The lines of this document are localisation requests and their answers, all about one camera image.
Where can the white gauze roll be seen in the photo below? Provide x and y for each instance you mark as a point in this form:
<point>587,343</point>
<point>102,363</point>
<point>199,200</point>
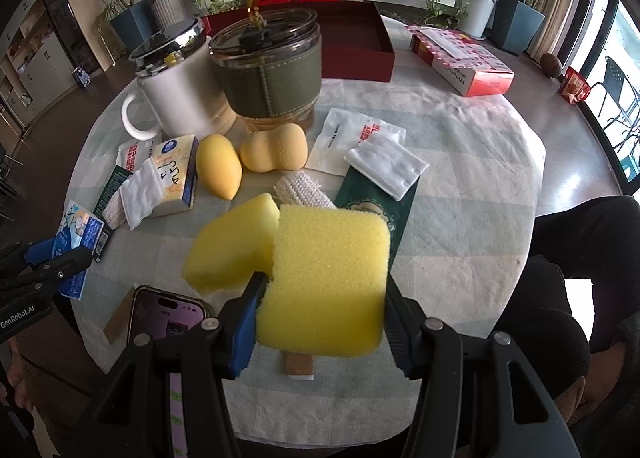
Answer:
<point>297,188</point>

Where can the yellow teardrop makeup sponge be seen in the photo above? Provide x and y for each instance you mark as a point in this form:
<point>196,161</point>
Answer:
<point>219,167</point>

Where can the white cotton pad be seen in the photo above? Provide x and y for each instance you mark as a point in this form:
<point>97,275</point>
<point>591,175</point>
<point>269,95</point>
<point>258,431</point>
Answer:
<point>141,193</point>
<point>388,164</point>

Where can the blue wet wipe packet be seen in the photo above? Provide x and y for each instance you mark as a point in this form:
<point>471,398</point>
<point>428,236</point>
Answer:
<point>78,228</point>

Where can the white ceramic mug chrome lid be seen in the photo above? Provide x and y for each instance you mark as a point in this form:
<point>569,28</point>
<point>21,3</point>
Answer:
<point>175,75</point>

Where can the orange gourd makeup sponge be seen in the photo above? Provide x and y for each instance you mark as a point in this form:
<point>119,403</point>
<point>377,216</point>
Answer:
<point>283,148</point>

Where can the amber glass cup green sleeve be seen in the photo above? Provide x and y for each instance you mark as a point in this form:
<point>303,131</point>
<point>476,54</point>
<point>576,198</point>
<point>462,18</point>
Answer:
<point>271,74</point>

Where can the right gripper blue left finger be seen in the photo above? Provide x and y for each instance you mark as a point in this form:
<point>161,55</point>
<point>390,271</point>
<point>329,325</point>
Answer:
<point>244,324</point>

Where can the checkered pale green tablecloth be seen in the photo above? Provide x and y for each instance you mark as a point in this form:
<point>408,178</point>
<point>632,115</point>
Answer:
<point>462,252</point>

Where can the dark green sachet left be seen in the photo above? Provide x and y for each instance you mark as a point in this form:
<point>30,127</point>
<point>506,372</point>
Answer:
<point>117,177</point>

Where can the large yellow sponge block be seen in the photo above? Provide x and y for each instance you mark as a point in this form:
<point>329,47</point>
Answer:
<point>327,292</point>

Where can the brown round ball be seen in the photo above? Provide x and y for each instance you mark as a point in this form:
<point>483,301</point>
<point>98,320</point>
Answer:
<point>550,65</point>

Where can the red shallow tray box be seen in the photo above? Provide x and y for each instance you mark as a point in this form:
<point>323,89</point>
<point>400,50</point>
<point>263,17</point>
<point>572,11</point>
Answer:
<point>354,43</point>

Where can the red white carton box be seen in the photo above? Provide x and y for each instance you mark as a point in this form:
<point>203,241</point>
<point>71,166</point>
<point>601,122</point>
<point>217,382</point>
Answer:
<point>466,65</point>

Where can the white sachet red print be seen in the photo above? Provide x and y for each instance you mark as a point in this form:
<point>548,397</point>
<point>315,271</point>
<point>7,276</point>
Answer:
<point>132,154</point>
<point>344,130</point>

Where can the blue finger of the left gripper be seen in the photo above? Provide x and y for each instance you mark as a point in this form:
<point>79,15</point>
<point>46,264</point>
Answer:
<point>39,252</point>

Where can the plant in white ribbed pot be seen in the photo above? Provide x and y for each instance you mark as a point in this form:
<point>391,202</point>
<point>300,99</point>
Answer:
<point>169,12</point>

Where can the dark green sachet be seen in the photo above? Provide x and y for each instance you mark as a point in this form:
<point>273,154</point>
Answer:
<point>117,177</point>
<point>359,193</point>

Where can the small red box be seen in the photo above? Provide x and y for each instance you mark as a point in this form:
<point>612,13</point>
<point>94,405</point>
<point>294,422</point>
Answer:
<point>574,88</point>

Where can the tissue pack yellow white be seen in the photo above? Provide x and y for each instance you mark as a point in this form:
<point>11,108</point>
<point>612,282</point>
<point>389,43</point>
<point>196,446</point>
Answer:
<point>175,163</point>

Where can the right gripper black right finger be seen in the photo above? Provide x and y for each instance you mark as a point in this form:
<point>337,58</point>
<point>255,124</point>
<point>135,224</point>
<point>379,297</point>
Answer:
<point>403,322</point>

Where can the smartphone purple screen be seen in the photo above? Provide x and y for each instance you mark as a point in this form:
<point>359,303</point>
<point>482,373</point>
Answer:
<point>161,314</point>

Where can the yellow notched sponge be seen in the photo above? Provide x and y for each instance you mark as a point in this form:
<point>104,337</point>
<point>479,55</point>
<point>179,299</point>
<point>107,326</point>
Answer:
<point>229,250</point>

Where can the white sachet left red print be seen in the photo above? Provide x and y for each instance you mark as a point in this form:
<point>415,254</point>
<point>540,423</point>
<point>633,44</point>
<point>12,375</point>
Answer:
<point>132,154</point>

